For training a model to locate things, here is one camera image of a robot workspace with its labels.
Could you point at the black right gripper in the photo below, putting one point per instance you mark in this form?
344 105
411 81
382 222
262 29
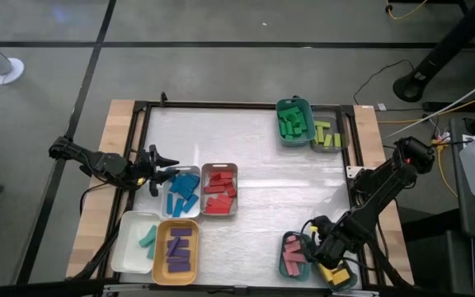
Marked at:
336 237

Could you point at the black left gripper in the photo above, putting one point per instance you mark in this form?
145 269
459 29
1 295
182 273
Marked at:
144 169

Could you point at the yellow block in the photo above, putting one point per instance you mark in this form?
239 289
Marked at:
326 273
340 277

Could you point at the blue block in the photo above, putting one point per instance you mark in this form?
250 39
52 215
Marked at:
193 178
169 204
186 185
190 203
175 183
187 194
178 207

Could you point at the pink block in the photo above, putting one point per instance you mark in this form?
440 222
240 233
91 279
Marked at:
294 257
291 268
291 239
293 246

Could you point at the grey plastic bin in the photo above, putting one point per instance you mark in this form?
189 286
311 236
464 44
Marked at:
204 169

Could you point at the white plastic bin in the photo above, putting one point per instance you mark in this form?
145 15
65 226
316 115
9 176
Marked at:
128 251
165 214

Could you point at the red block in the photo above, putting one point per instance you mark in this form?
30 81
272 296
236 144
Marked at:
222 175
220 182
214 189
231 190
220 200
217 209

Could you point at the purple block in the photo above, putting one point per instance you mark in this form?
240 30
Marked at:
177 260
183 243
180 267
181 232
172 246
182 252

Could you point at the orange plastic bin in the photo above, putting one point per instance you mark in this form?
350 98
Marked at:
159 264

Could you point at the lime block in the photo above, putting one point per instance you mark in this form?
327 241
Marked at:
328 140
337 140
320 135
323 124
315 136

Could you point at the green arch block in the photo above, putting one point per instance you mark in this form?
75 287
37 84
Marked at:
294 119

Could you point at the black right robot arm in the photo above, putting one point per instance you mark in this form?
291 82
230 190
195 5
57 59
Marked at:
386 181

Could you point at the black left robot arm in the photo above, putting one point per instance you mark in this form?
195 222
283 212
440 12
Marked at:
97 163

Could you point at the dark teal plastic bin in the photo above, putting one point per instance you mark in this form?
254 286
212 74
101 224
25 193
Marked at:
344 286

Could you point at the silver mounting plate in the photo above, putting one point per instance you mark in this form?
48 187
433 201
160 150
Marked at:
354 171

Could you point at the black floor stand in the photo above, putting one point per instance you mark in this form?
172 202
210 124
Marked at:
448 45

